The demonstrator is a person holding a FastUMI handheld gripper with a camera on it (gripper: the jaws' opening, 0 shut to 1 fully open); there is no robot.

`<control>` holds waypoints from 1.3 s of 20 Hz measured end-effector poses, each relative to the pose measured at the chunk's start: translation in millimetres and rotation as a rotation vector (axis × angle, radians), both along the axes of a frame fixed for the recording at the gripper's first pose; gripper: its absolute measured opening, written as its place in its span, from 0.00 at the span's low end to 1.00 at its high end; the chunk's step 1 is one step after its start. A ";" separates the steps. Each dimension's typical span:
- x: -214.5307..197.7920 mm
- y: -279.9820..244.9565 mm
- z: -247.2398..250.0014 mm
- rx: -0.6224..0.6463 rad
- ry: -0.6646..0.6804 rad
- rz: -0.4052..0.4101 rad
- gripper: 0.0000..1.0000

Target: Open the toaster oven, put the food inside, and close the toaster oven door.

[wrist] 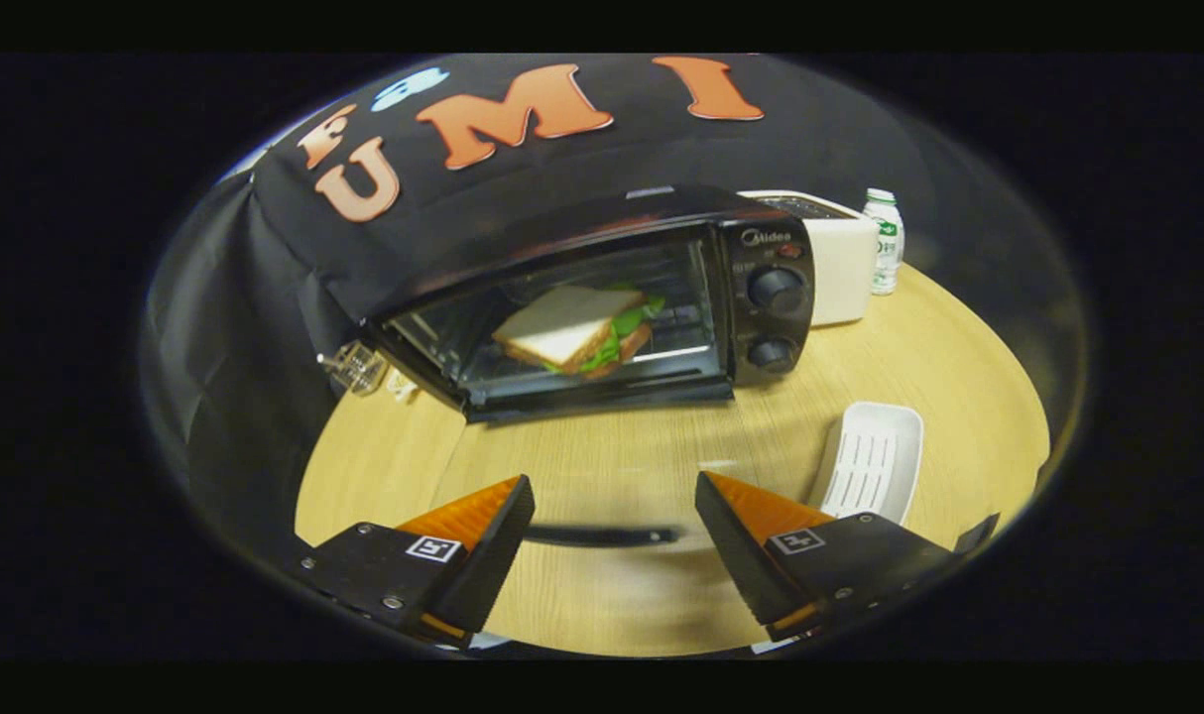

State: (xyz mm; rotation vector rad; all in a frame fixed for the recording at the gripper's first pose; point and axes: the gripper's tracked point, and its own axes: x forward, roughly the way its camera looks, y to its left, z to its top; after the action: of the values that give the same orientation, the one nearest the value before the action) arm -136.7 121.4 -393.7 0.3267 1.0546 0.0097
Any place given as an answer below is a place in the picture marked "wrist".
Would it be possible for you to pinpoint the white pop-up toaster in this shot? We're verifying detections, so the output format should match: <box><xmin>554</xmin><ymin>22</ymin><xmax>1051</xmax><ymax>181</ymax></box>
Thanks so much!
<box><xmin>739</xmin><ymin>189</ymin><xmax>879</xmax><ymax>327</ymax></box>

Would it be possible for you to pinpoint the black toaster oven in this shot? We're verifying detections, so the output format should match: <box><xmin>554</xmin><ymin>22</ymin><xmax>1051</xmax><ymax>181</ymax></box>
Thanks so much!
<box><xmin>362</xmin><ymin>183</ymin><xmax>817</xmax><ymax>548</ymax></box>

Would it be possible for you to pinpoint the white ribbed plastic tray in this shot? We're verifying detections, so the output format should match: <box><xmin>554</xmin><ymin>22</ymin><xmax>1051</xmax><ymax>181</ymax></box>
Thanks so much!
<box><xmin>808</xmin><ymin>401</ymin><xmax>925</xmax><ymax>527</ymax></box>

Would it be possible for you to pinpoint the white bread lettuce sandwich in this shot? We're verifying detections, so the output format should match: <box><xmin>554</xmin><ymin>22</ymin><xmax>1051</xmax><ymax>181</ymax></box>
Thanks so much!
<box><xmin>491</xmin><ymin>285</ymin><xmax>665</xmax><ymax>380</ymax></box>

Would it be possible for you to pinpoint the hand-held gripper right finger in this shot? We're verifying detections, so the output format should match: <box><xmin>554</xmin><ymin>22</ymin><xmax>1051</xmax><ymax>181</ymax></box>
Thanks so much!
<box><xmin>694</xmin><ymin>470</ymin><xmax>965</xmax><ymax>643</ymax></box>

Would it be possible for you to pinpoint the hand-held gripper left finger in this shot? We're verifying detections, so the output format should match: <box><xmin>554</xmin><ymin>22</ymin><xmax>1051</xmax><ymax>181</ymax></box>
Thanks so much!
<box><xmin>295</xmin><ymin>474</ymin><xmax>537</xmax><ymax>651</ymax></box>

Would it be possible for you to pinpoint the small metal wire rack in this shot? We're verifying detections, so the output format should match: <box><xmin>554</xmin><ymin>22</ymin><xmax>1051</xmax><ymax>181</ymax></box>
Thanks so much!
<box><xmin>317</xmin><ymin>340</ymin><xmax>388</xmax><ymax>396</ymax></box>

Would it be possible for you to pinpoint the white drink bottle green label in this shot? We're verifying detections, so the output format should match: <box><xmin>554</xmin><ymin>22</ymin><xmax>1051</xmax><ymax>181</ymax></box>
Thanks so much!
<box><xmin>863</xmin><ymin>187</ymin><xmax>905</xmax><ymax>297</ymax></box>

